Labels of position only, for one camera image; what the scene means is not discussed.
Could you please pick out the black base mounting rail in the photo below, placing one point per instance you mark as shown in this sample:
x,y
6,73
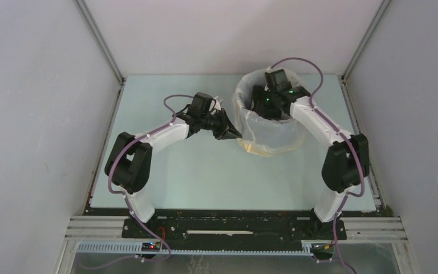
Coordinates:
x,y
235,229

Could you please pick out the grey slotted cable duct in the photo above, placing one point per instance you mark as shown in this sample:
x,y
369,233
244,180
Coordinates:
x,y
140,248

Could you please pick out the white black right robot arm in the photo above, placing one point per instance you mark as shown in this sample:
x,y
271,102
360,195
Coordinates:
x,y
347,158

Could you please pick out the aluminium frame post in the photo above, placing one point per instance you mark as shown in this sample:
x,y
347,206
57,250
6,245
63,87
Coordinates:
x,y
373,25
97,35

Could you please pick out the translucent yellowish plastic trash bag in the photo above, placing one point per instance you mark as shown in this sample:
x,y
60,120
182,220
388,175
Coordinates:
x,y
261,136

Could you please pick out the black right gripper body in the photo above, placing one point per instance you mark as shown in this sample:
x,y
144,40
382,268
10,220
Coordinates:
x,y
268,106

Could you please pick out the right aluminium frame post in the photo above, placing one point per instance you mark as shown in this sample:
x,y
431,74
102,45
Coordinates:
x,y
373,25

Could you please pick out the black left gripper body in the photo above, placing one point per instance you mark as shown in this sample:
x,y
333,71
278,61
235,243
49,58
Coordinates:
x,y
213,123

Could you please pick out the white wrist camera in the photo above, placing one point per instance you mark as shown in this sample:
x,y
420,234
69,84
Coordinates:
x,y
216,104
269,71

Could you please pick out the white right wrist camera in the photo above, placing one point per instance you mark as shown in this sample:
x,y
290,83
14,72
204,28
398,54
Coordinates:
x,y
269,71

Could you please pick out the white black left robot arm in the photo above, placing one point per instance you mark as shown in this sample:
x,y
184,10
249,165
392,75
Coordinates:
x,y
129,163

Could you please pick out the left aluminium frame post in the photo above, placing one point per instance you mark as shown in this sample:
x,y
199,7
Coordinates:
x,y
97,35

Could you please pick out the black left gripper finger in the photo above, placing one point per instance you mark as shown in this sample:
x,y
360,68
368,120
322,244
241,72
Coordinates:
x,y
224,134
226,123

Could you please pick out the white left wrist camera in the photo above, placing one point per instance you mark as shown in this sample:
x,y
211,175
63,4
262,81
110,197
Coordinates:
x,y
216,104

